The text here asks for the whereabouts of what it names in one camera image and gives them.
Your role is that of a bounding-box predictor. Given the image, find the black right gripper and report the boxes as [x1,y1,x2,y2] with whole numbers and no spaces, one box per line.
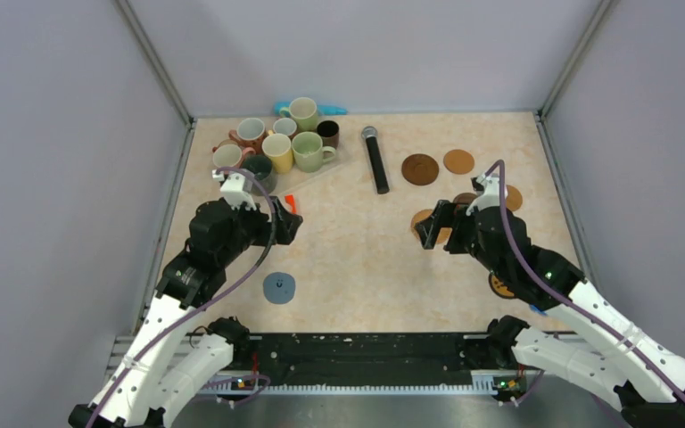
[416,199,508,279]

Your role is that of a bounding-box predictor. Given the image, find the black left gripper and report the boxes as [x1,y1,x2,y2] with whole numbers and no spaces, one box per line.
[219,194,302,265]

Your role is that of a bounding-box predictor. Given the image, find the grey smiley silicone coaster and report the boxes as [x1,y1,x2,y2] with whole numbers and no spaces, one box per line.
[263,272,296,305]

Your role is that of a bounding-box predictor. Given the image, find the orange black smiley coaster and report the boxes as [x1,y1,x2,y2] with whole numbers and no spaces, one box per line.
[488,274,516,300]

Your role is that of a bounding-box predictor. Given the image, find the blue cloud shaped coaster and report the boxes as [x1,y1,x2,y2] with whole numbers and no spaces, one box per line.
[529,304,547,317]

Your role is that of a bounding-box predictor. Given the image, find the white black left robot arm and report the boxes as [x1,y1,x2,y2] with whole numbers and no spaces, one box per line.
[68,196,303,427]

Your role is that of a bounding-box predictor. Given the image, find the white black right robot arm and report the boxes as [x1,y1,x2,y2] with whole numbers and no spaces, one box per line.
[414,200,685,427]

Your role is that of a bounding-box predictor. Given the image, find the dark walnut round coaster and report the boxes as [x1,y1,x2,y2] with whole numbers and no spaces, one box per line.
[452,193,478,207]

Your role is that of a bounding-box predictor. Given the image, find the tan wooden round coaster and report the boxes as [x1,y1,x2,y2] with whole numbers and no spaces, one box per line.
[506,185,524,212]

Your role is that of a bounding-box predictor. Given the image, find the light brown round coaster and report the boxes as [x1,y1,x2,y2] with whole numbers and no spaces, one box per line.
[443,149,475,175]

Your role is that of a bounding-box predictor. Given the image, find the dark wooden round coaster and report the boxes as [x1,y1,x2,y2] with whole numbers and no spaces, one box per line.
[400,153,439,186]

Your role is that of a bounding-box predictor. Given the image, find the orange plastic piece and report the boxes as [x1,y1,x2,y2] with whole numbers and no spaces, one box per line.
[285,194,298,215]

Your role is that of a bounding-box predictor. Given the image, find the dark green mug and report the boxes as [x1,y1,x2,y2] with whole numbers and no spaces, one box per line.
[241,154,277,194]

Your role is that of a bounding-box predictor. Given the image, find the light green mug front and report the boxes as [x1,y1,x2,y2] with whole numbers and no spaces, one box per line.
[291,131,337,173]

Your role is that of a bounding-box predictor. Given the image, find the yellow mug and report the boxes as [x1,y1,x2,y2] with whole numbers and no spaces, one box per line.
[261,134,294,174]

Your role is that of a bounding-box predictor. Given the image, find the pink mug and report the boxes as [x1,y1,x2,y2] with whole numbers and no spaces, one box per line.
[212,144,256,169]

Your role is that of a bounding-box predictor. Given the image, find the brown mug white interior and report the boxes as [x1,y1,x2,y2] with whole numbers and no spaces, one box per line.
[228,118,268,154]

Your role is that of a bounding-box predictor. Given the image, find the small grey blue mug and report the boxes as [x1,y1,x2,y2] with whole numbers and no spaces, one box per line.
[271,118,299,138]

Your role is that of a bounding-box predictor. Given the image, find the dark brown mug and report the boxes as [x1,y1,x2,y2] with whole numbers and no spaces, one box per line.
[316,119,340,149]

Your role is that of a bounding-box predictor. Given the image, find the sage green mug back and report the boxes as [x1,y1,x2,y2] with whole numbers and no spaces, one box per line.
[278,97,319,132]

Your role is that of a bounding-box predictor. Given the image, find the light blue plastic object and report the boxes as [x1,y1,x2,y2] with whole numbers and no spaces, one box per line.
[273,102,348,116]

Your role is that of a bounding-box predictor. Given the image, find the black handheld microphone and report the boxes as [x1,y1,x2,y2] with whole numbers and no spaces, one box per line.
[361,126,390,194]

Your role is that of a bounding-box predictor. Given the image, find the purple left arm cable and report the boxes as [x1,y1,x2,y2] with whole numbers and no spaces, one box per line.
[84,167,277,428]

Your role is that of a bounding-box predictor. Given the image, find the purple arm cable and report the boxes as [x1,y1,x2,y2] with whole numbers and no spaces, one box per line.
[483,159,685,428]
[84,167,277,428]

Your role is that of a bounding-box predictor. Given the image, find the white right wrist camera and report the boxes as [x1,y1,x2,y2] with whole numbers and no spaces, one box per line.
[466,172,508,216]

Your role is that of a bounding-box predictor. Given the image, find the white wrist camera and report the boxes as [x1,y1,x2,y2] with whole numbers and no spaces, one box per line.
[211,169,257,210]
[466,172,508,216]

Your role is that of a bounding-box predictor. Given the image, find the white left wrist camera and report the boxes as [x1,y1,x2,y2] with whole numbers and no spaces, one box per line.
[211,169,257,210]

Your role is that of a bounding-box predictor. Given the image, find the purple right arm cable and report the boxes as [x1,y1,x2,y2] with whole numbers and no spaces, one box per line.
[483,159,685,428]

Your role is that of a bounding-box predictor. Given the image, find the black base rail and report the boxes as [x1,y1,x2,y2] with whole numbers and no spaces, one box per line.
[224,332,532,391]

